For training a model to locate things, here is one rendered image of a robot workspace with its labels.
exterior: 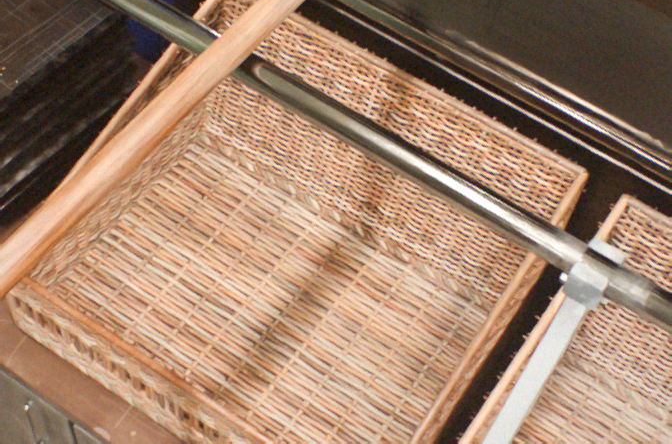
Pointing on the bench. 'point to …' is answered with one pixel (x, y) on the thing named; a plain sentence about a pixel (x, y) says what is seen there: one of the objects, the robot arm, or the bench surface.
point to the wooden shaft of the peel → (165, 113)
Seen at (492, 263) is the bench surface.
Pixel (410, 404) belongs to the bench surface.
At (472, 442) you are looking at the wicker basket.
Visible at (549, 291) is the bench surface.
